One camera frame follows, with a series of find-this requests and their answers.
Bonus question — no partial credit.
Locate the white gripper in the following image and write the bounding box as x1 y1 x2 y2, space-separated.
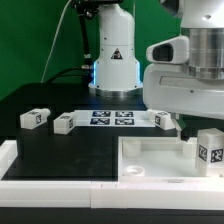
143 35 224 139

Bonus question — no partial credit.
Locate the white cable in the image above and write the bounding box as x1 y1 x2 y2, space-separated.
40 0 74 84

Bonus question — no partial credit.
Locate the white sheet with fiducial markers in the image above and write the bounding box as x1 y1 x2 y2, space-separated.
75 110 154 127

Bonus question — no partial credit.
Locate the white square table top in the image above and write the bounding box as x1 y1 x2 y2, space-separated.
118 137 224 181

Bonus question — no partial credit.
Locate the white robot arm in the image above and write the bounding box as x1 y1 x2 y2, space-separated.
71 0 224 120

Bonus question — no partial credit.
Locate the white U-shaped fence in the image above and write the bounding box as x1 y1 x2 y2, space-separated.
0 141 224 210

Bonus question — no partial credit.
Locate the black cable bundle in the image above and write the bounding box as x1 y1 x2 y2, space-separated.
46 3 95 84

